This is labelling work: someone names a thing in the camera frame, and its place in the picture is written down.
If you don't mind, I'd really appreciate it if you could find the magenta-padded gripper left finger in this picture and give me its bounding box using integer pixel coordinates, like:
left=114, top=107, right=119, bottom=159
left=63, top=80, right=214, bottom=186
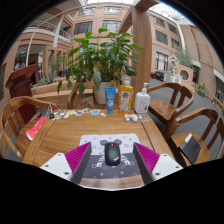
left=39, top=142, right=93, bottom=185

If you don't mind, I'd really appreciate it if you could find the grey white cartoon mouse pad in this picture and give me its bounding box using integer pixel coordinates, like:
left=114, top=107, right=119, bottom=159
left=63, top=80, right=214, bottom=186
left=78, top=133, right=143, bottom=179

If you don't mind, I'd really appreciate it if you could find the dark red wooden pedestal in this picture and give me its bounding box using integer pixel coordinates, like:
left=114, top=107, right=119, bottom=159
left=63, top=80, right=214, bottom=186
left=4, top=63, right=43, bottom=126

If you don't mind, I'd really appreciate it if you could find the long wooden planter bench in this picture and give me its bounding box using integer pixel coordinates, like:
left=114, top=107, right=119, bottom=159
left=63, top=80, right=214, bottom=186
left=31, top=78, right=94, bottom=109

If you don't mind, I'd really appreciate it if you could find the red paper shopping bag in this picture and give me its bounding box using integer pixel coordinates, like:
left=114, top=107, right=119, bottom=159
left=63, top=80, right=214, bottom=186
left=25, top=103, right=56, bottom=141

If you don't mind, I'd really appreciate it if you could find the spiky agave plant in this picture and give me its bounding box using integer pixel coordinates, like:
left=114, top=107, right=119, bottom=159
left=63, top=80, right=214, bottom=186
left=38, top=68, right=59, bottom=86

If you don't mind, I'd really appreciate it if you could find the white stone statue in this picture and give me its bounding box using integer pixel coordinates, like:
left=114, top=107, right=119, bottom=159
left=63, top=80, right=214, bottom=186
left=168, top=54, right=181, bottom=74

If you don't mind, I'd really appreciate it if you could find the leafy plant in white pot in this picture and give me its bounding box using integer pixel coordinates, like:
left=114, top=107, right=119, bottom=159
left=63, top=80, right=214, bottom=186
left=57, top=27, right=143, bottom=105

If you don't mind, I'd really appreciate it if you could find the yellow dish soap bottle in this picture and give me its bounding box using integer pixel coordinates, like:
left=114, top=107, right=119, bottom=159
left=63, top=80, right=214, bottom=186
left=117, top=77, right=134, bottom=115

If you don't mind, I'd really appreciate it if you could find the white pump bottle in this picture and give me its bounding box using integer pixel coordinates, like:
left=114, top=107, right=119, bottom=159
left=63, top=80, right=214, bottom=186
left=133, top=82, right=151, bottom=115

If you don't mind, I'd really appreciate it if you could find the blue squeeze tube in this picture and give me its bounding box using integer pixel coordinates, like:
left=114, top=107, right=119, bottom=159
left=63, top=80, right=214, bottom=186
left=104, top=87, right=117, bottom=115

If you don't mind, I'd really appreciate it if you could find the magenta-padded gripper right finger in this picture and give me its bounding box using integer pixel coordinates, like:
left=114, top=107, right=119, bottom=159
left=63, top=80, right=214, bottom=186
left=132, top=142, right=184, bottom=186

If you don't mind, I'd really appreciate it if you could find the black flat box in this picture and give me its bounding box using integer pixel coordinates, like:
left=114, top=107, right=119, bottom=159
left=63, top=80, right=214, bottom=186
left=178, top=132, right=202, bottom=165

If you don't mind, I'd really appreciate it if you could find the black computer mouse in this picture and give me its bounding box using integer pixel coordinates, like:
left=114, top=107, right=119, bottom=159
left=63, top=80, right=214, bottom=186
left=104, top=142, right=122, bottom=167

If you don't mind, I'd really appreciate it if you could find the small clear plastic bag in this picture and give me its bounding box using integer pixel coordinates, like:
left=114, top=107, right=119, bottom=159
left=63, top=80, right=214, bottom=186
left=123, top=113, right=144, bottom=123

